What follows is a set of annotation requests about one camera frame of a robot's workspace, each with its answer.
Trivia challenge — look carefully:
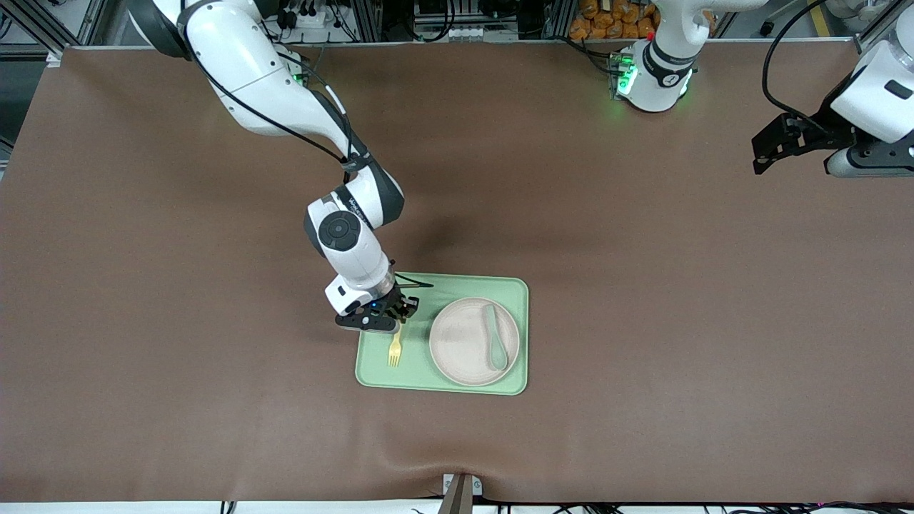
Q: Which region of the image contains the beige round plate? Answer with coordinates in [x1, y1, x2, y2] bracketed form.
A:
[429, 297, 521, 387]

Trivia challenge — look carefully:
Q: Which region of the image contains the grey-green plastic spoon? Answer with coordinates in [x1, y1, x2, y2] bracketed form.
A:
[483, 304, 509, 372]

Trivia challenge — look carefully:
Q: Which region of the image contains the light green rectangular tray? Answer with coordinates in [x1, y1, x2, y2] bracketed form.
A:
[355, 273, 530, 396]

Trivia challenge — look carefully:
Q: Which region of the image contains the brown table cover cloth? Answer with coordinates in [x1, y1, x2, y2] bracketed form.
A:
[0, 39, 914, 504]

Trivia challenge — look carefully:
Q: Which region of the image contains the orange packaged snacks pile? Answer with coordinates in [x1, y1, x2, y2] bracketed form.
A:
[569, 0, 658, 41]

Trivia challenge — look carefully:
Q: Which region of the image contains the long white socket strip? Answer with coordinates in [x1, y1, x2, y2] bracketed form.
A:
[418, 24, 518, 41]

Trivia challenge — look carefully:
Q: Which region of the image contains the white power strip with plugs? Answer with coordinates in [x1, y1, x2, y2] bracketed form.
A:
[282, 6, 345, 31]

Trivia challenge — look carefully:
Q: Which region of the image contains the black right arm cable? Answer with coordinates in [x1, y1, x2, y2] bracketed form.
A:
[179, 4, 435, 291]

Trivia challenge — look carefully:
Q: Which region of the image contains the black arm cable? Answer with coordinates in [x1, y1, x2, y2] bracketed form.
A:
[179, 4, 435, 291]
[761, 0, 830, 128]

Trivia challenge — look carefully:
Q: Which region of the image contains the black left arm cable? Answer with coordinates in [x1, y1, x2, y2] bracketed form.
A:
[761, 0, 830, 128]

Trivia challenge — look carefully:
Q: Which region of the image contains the metal table edge bracket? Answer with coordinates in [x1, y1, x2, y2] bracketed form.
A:
[442, 473, 483, 514]

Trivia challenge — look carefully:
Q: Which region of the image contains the aluminium frame profile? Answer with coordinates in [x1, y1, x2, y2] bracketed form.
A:
[0, 0, 136, 61]

